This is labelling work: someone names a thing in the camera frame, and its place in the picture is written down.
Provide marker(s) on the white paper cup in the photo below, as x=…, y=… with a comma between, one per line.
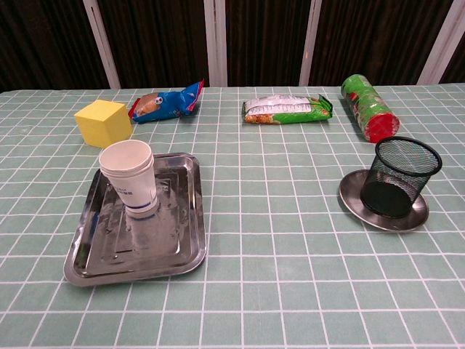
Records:
x=134, y=181

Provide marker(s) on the black round cup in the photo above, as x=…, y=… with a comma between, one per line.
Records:
x=388, y=200

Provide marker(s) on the green snack packet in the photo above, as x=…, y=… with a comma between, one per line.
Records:
x=283, y=109

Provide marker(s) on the green checked tablecloth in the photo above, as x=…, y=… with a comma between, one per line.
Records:
x=272, y=254

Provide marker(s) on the blue snack bag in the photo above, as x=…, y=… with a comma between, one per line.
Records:
x=163, y=107

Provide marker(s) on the rectangular steel tray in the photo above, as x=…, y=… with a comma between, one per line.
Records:
x=163, y=247

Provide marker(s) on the round steel plate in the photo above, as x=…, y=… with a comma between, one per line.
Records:
x=349, y=196

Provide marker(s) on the yellow cube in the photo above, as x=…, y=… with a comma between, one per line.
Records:
x=105, y=123

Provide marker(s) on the green chips can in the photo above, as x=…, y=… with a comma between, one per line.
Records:
x=367, y=105

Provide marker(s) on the black curtain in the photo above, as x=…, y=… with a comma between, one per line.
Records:
x=163, y=36

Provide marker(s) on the white frame post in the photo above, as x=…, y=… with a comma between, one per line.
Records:
x=101, y=47
x=310, y=43
x=437, y=47
x=216, y=43

